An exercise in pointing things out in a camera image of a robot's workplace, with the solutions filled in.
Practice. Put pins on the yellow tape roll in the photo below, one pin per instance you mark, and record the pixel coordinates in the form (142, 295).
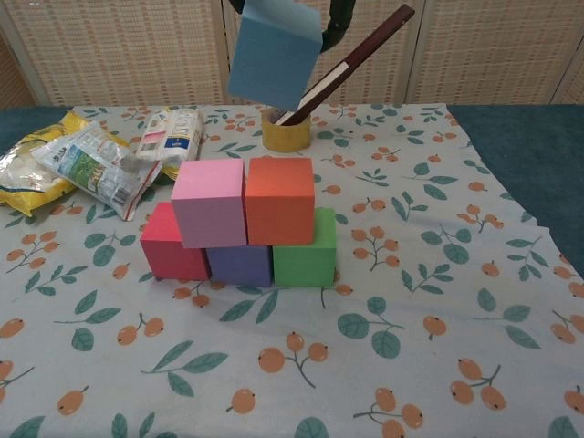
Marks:
(287, 137)

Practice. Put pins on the small yellow packet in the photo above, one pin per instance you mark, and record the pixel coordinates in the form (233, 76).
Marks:
(168, 172)

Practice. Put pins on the purple foam cube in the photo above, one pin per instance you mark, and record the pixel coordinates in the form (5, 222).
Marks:
(239, 264)

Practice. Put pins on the dark red closed fan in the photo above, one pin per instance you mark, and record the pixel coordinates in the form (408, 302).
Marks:
(365, 45)

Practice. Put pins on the floral tablecloth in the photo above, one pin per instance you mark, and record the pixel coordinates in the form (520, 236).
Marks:
(319, 388)

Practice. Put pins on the green foam cube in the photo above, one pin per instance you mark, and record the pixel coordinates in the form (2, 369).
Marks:
(303, 264)

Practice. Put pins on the orange foam cube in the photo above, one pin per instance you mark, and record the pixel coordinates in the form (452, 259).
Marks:
(280, 201)

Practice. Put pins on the white carton box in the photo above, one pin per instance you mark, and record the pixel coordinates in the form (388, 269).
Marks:
(173, 132)

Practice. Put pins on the woven folding screen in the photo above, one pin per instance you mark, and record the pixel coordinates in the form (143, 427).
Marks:
(137, 45)

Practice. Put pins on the white green snack bag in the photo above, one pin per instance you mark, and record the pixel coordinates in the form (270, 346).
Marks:
(91, 169)

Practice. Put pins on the light blue foam cube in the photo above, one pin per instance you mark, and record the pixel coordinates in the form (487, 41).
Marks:
(274, 55)

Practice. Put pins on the pink foam cube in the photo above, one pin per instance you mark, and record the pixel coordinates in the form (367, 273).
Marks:
(210, 205)

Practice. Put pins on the yellow snack bag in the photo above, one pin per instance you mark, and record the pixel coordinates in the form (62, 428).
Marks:
(27, 201)

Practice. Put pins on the red foam cube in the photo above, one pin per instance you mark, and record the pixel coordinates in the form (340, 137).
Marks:
(169, 255)

